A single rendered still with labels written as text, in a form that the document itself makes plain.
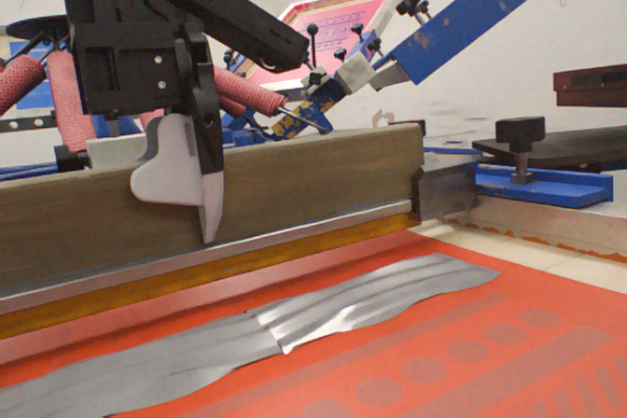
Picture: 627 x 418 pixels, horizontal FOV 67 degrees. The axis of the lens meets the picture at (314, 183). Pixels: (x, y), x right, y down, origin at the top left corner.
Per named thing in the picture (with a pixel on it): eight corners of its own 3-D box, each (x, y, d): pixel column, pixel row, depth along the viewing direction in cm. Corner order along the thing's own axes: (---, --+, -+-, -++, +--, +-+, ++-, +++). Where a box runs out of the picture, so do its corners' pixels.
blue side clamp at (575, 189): (614, 256, 40) (614, 174, 39) (578, 271, 38) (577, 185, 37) (394, 205, 67) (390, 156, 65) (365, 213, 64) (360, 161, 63)
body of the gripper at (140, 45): (84, 125, 35) (53, -49, 33) (199, 113, 39) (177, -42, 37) (90, 123, 28) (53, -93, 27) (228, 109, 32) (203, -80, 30)
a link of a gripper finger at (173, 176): (140, 257, 33) (116, 123, 32) (223, 238, 35) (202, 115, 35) (146, 261, 30) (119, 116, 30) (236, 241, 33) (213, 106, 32)
